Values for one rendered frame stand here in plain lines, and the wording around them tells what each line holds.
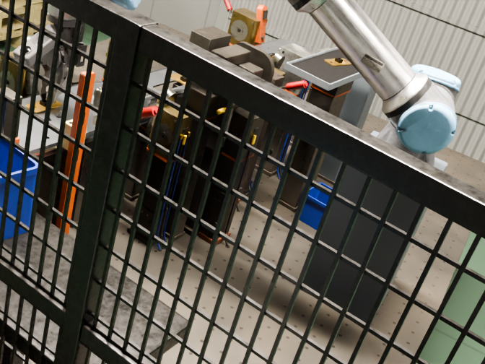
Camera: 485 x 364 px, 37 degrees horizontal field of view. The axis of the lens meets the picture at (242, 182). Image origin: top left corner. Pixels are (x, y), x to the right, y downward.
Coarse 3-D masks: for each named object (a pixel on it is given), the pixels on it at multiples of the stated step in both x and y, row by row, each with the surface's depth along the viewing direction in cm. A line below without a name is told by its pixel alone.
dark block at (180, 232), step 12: (192, 84) 171; (192, 96) 170; (204, 96) 168; (216, 96) 169; (192, 108) 171; (216, 108) 172; (192, 132) 173; (204, 132) 174; (192, 144) 175; (204, 144) 177; (180, 168) 179; (180, 180) 180; (192, 180) 180; (192, 192) 184; (168, 204) 185; (168, 216) 186; (180, 216) 185; (168, 228) 187; (180, 228) 188
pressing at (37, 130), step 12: (264, 48) 244; (276, 48) 247; (156, 72) 202; (96, 84) 185; (156, 84) 195; (36, 96) 171; (60, 96) 174; (180, 96) 196; (60, 108) 169; (72, 108) 171; (24, 120) 160; (60, 120) 164; (144, 120) 176; (24, 132) 156; (36, 132) 157; (48, 132) 158; (24, 144) 151; (36, 144) 152; (48, 144) 154
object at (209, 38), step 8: (192, 32) 232; (200, 32) 231; (208, 32) 233; (216, 32) 235; (224, 32) 238; (192, 40) 232; (200, 40) 231; (208, 40) 229; (216, 40) 231; (224, 40) 236; (208, 48) 230; (216, 48) 234
